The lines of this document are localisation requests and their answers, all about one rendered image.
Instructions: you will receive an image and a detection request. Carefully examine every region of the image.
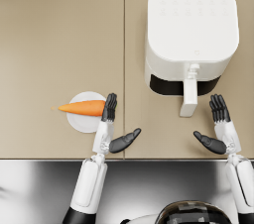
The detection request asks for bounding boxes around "orange carrot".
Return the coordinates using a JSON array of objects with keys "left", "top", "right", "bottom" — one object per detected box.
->
[{"left": 58, "top": 99, "right": 107, "bottom": 118}]

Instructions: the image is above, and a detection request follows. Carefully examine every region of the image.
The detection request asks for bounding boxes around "pale white air fryer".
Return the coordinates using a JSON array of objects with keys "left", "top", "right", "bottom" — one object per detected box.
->
[{"left": 144, "top": 0, "right": 240, "bottom": 97}]

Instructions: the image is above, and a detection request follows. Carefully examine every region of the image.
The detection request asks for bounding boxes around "small white round plate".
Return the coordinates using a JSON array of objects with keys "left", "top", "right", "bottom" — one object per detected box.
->
[{"left": 65, "top": 90, "right": 107, "bottom": 134}]

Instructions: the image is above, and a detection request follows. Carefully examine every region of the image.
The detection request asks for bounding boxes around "dark round robot body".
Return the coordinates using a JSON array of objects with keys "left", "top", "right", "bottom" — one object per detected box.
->
[{"left": 120, "top": 200, "right": 233, "bottom": 224}]

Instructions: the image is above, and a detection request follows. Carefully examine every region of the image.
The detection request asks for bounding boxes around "air fryer drawer with handle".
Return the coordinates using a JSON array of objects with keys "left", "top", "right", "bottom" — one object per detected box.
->
[{"left": 149, "top": 62, "right": 222, "bottom": 118}]

